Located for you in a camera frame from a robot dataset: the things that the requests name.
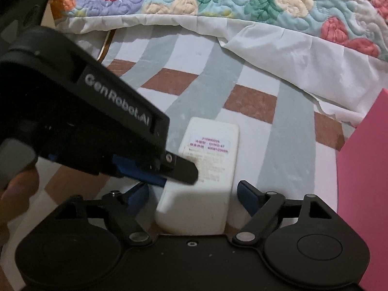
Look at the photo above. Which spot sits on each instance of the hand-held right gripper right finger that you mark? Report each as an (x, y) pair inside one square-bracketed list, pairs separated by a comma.
[(247, 197)]

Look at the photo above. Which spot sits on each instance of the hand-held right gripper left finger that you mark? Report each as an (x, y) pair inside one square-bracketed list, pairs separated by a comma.
[(138, 197)]

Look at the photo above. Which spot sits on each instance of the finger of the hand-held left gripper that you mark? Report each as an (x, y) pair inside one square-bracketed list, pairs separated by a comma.
[(136, 172), (182, 171)]

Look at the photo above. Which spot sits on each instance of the cream remote with purple label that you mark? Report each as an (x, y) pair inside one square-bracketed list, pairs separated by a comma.
[(206, 200)]

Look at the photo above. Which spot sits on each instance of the pink cardboard box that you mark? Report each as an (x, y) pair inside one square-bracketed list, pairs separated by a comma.
[(366, 172)]

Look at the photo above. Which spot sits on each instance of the person's left hand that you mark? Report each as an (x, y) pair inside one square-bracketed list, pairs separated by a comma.
[(18, 194)]

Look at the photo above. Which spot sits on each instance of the striped rug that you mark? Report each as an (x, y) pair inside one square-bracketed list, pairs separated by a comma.
[(272, 157)]

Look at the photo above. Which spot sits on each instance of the white bed skirt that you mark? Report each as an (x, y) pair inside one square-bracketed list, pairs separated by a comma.
[(288, 51)]

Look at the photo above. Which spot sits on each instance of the floral quilt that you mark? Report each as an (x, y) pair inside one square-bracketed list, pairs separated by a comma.
[(242, 0)]

